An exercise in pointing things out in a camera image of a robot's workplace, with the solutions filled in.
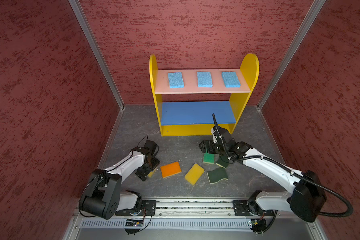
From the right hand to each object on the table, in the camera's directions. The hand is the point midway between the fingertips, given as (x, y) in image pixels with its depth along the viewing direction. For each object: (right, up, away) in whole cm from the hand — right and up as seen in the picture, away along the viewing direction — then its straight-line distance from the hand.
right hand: (205, 149), depth 82 cm
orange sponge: (-20, -13, +4) cm, 24 cm away
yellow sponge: (-31, -15, +1) cm, 35 cm away
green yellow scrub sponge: (+3, -7, +8) cm, 11 cm away
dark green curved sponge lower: (+7, -17, +4) cm, 18 cm away
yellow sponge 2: (-6, -15, +3) cm, 17 cm away
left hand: (-30, -15, +4) cm, 34 cm away
